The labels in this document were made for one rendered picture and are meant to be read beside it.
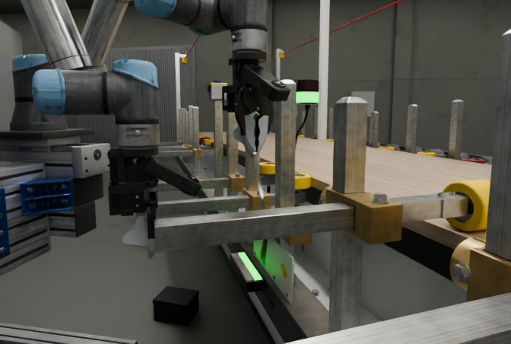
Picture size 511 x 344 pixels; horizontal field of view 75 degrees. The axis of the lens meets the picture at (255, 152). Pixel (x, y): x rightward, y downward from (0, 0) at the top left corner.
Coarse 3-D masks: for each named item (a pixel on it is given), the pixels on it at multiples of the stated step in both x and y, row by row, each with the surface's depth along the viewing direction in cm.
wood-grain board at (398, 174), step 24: (240, 144) 210; (264, 144) 210; (312, 144) 210; (312, 168) 115; (384, 168) 115; (408, 168) 115; (432, 168) 115; (456, 168) 115; (480, 168) 115; (384, 192) 80; (408, 192) 80; (432, 192) 80; (456, 240) 52
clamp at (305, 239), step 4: (272, 208) 77; (292, 236) 67; (296, 236) 67; (300, 236) 68; (304, 236) 68; (308, 236) 68; (284, 240) 70; (288, 240) 68; (292, 240) 67; (296, 240) 67; (300, 240) 68; (304, 240) 68; (308, 240) 68; (288, 244) 68; (292, 244) 67; (296, 244) 67; (300, 244) 68
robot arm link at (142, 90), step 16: (128, 64) 56; (144, 64) 57; (112, 80) 55; (128, 80) 56; (144, 80) 57; (112, 96) 55; (128, 96) 56; (144, 96) 57; (112, 112) 57; (128, 112) 56; (144, 112) 57
